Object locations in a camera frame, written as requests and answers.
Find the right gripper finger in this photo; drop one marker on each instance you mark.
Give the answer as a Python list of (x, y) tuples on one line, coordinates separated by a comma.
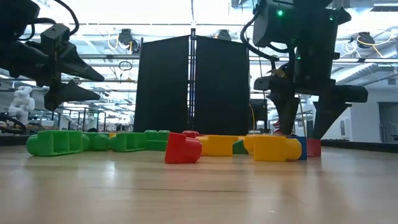
[(325, 115), (287, 112)]

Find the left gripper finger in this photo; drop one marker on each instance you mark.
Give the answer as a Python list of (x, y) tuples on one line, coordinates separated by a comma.
[(77, 67), (68, 95)]

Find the red small block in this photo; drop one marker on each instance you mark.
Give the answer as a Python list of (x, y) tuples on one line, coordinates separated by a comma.
[(313, 147)]

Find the blue small block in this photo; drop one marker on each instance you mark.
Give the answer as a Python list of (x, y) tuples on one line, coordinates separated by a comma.
[(303, 147)]

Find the yellow two-stud large block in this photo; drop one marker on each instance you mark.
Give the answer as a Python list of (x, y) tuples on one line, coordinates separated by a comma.
[(217, 145), (270, 148), (112, 134)]

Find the green two-stud large block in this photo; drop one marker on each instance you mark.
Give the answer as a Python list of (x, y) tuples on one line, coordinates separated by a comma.
[(54, 143), (96, 141), (127, 142), (157, 140)]

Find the green small block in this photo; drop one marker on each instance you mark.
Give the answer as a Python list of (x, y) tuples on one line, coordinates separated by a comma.
[(240, 148)]

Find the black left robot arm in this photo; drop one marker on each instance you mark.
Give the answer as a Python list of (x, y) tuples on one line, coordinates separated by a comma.
[(15, 15)]

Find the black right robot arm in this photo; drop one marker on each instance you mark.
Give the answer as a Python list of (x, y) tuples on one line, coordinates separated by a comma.
[(314, 37)]

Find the red shelf rack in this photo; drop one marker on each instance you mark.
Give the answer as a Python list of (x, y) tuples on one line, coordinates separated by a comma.
[(276, 126)]

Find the black perforated computer case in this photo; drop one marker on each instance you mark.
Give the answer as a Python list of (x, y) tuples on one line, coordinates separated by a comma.
[(258, 113)]

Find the black ceiling device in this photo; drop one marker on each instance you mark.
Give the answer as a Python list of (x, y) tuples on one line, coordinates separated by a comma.
[(365, 39), (224, 34), (126, 36)]

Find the black folding partition screen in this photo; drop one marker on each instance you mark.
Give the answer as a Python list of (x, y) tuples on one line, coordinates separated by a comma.
[(161, 84)]

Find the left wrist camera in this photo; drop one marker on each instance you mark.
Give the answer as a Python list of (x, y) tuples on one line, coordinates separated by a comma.
[(55, 35)]

